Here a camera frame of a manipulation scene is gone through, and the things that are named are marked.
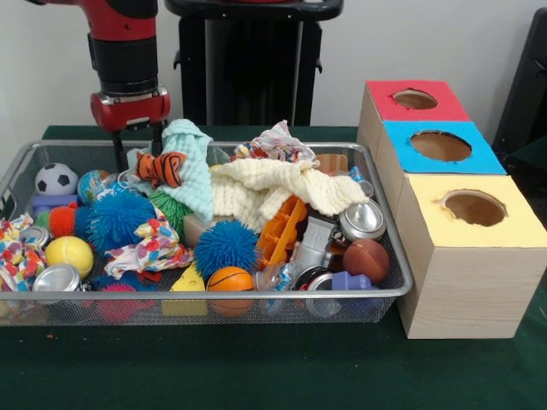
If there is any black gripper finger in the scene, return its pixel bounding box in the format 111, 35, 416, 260
150, 121, 166, 157
111, 127, 129, 172

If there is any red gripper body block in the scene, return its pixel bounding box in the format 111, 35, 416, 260
89, 84, 172, 132

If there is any orange striped plush tiger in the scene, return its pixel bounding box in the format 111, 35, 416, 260
134, 151, 188, 189

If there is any mint knitted cloth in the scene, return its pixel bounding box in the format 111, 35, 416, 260
126, 118, 215, 223

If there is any blue fuzzy ball with eyes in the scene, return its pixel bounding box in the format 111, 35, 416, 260
87, 190, 159, 253

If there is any cream muslin cloth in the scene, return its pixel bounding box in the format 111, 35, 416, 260
208, 158, 371, 231

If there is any clear mesh bin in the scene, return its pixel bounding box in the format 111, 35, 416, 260
0, 140, 414, 328

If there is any wooden box with three holes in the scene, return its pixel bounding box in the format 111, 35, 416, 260
356, 79, 547, 341

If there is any globe print ball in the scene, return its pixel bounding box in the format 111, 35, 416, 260
75, 169, 113, 205

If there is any black and white soccer ball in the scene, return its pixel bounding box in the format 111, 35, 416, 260
33, 164, 79, 196

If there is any blue spiky ball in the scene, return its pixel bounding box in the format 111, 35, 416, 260
192, 220, 262, 281

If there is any orange plastic block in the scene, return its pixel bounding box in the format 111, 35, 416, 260
256, 194, 309, 268

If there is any orange basketball toy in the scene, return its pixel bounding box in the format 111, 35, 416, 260
206, 266, 256, 318

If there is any silver drink can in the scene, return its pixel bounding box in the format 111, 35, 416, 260
338, 198, 388, 243

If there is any brown football toy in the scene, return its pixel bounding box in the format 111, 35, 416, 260
343, 237, 391, 284

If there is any dark green tablecloth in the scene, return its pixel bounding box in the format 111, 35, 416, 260
0, 124, 547, 410

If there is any black chair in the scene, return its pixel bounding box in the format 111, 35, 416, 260
491, 6, 547, 150

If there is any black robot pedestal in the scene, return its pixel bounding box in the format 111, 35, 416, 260
164, 0, 345, 127

